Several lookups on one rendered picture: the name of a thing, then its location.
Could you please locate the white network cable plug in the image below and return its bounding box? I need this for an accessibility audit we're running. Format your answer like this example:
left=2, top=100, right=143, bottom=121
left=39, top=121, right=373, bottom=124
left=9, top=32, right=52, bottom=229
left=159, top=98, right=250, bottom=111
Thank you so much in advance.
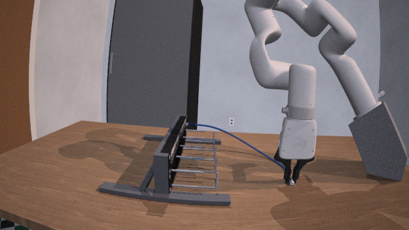
left=289, top=178, right=295, bottom=186

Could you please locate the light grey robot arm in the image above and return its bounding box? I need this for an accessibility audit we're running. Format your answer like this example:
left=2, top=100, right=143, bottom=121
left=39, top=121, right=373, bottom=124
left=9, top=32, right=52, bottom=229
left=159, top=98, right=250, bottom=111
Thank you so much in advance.
left=245, top=0, right=385, bottom=121

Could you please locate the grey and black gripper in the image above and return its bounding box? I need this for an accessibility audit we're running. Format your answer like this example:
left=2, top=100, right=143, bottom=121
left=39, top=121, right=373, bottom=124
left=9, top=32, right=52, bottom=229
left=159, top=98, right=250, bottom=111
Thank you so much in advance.
left=274, top=116, right=316, bottom=184

